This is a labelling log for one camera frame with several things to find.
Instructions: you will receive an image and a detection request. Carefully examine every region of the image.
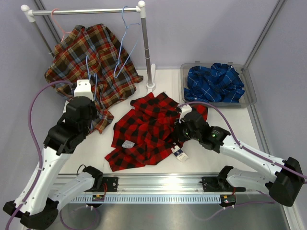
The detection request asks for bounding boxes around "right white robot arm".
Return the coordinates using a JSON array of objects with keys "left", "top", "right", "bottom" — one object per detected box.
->
[{"left": 174, "top": 111, "right": 304, "bottom": 207}]

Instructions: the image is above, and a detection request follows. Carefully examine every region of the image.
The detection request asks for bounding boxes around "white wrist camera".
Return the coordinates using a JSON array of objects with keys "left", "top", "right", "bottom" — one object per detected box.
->
[
  {"left": 178, "top": 104, "right": 192, "bottom": 124},
  {"left": 73, "top": 80, "right": 94, "bottom": 101}
]

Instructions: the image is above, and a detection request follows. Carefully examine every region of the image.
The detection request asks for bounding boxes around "aluminium mounting rail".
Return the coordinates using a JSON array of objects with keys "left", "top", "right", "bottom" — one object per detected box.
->
[{"left": 55, "top": 173, "right": 292, "bottom": 194}]

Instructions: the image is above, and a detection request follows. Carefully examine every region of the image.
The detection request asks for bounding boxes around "red black checked shirt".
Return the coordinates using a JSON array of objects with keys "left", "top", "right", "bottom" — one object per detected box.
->
[{"left": 104, "top": 92, "right": 209, "bottom": 172}]

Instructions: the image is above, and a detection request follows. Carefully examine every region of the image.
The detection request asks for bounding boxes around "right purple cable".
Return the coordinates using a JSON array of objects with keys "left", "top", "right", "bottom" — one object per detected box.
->
[{"left": 178, "top": 102, "right": 307, "bottom": 180}]

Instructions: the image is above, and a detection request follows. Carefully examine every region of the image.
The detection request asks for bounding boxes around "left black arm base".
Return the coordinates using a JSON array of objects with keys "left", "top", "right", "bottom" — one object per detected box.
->
[{"left": 86, "top": 176, "right": 118, "bottom": 193}]

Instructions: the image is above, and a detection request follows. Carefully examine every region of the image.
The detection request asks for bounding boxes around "white slotted cable duct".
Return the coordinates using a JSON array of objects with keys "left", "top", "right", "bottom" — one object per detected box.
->
[{"left": 70, "top": 194, "right": 221, "bottom": 204}]

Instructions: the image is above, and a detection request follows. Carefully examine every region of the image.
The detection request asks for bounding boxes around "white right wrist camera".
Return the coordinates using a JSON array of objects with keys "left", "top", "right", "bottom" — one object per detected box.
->
[{"left": 178, "top": 104, "right": 192, "bottom": 124}]

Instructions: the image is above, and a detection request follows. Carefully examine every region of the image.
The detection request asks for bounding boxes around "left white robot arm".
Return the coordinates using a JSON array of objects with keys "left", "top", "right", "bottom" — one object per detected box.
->
[{"left": 3, "top": 96, "right": 103, "bottom": 230}]

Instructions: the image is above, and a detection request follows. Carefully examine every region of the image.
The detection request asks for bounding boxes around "silver white clothes rack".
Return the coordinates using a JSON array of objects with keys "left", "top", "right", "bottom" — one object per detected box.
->
[{"left": 21, "top": 0, "right": 156, "bottom": 93}]

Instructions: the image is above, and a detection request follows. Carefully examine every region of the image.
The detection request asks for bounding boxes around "brown plaid shirt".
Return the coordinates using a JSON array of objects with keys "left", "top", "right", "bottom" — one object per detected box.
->
[{"left": 45, "top": 24, "right": 143, "bottom": 133}]

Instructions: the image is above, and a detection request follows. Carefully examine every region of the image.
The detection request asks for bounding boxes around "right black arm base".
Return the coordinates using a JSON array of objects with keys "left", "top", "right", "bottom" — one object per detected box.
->
[{"left": 199, "top": 176, "right": 246, "bottom": 192}]

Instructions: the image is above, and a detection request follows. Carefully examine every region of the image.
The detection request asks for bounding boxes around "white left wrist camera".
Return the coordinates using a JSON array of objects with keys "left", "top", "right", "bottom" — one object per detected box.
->
[{"left": 73, "top": 80, "right": 94, "bottom": 101}]

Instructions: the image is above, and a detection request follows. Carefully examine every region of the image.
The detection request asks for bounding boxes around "pink wire hanger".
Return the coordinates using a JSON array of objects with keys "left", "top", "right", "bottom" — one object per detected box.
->
[{"left": 50, "top": 8, "right": 71, "bottom": 42}]

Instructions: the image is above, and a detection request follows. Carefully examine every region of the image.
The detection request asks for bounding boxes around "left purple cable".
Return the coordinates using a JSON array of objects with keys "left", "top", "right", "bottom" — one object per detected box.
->
[{"left": 4, "top": 80, "right": 74, "bottom": 230}]

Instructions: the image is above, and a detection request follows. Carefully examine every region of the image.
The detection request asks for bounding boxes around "light blue hanger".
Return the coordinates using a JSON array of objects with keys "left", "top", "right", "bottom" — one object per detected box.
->
[{"left": 114, "top": 6, "right": 141, "bottom": 79}]

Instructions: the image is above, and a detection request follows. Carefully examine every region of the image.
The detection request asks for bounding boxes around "clear grey plastic bin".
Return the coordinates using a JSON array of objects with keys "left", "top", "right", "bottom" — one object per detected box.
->
[{"left": 180, "top": 62, "right": 257, "bottom": 108}]

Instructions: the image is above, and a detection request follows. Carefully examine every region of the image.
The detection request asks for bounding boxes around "blue hanger holding red shirt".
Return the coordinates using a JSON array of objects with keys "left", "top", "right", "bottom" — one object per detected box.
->
[{"left": 85, "top": 55, "right": 99, "bottom": 130}]

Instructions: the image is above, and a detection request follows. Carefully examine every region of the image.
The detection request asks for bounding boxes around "purple cable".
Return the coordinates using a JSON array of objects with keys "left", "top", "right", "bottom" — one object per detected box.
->
[
  {"left": 4, "top": 80, "right": 74, "bottom": 230},
  {"left": 178, "top": 102, "right": 307, "bottom": 180}
]

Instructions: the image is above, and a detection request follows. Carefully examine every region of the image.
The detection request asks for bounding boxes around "blue plaid shirt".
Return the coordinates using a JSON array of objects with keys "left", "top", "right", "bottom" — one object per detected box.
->
[{"left": 184, "top": 63, "right": 245, "bottom": 103}]

